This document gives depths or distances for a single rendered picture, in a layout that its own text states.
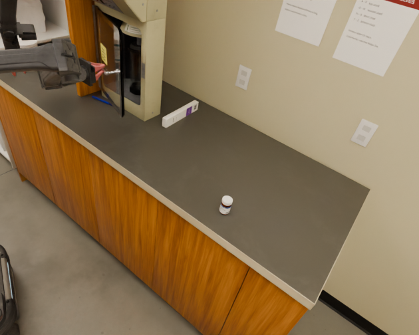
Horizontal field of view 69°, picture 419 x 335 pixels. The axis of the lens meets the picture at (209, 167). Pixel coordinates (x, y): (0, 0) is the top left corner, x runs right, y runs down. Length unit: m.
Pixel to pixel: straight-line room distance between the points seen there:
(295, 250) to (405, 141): 0.66
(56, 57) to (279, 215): 0.90
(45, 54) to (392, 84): 1.19
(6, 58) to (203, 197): 0.76
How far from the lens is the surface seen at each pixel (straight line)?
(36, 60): 0.87
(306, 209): 1.31
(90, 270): 2.12
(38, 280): 2.15
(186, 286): 1.58
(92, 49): 1.72
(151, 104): 1.55
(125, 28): 1.50
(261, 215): 1.21
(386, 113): 1.46
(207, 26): 1.71
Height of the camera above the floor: 1.81
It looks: 41 degrees down
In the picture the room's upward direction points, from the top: 12 degrees clockwise
